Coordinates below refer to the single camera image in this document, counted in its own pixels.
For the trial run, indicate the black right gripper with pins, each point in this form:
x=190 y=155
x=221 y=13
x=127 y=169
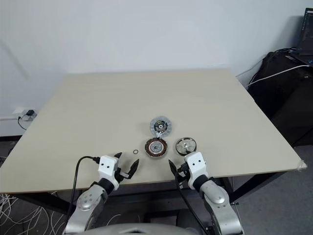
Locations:
x=183 y=175

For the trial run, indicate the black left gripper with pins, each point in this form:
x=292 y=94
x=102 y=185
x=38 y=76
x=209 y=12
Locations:
x=121 y=176

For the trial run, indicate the round motor rotor cup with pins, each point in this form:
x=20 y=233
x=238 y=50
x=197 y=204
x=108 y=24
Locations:
x=184 y=145

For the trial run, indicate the motor stator with copper windings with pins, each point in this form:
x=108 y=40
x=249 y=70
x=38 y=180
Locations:
x=157 y=147

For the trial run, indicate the silver motor end cap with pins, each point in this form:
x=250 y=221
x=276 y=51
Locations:
x=160 y=126

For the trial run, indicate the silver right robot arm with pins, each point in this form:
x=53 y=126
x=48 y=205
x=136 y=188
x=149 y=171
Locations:
x=220 y=195

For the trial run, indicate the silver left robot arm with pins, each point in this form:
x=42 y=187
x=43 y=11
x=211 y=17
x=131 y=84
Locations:
x=85 y=198

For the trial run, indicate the grey robot torso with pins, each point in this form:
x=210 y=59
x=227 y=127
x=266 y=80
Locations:
x=146 y=228

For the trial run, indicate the black power adapter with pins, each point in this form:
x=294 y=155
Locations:
x=30 y=113

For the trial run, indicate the large black bag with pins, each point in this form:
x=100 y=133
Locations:
x=281 y=98

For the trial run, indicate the clear tape table corner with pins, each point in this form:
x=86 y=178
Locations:
x=302 y=164

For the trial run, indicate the open black laptop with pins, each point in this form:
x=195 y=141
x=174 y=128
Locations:
x=306 y=31

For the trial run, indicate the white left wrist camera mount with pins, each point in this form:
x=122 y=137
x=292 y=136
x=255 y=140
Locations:
x=107 y=165

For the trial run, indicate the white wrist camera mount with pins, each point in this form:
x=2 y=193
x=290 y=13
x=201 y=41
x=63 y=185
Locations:
x=107 y=165
x=195 y=162

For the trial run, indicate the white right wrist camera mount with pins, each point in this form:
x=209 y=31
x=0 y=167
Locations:
x=195 y=162

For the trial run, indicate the black metal table frame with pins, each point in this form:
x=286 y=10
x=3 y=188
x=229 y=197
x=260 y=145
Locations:
x=49 y=199

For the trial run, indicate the white wall socket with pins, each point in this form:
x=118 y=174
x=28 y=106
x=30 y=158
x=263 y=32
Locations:
x=20 y=112

